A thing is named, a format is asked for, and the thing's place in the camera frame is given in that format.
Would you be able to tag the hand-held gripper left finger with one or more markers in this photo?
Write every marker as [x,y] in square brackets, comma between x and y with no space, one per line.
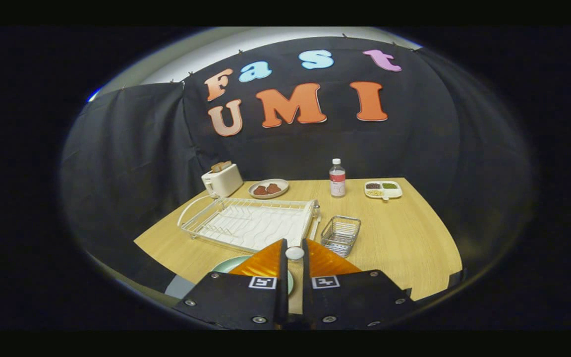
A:
[282,287]

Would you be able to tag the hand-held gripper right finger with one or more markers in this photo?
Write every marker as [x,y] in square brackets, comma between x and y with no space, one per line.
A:
[307,287]

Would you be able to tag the light green plate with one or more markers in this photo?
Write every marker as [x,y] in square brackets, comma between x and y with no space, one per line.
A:
[228,265]

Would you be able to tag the beige small plate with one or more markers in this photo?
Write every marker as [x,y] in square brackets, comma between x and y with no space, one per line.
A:
[278,194]

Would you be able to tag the brown meat patty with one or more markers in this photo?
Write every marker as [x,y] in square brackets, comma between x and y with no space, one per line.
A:
[273,188]
[260,190]

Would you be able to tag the clear bottle with red label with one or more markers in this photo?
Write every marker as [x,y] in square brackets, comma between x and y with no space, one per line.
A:
[337,181]

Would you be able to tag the white toaster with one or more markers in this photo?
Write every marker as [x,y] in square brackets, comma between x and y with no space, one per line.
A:
[223,182]

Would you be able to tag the white divided tray with beans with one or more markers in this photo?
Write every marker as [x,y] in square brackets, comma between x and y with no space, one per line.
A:
[394,192]

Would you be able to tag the brown toast slice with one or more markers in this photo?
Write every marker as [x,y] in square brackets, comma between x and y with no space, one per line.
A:
[221,166]

